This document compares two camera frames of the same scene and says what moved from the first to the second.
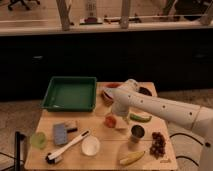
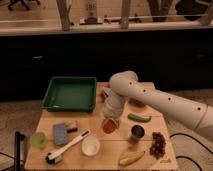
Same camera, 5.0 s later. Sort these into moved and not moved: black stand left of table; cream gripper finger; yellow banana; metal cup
Moved: cream gripper finger
Not moved: yellow banana; black stand left of table; metal cup
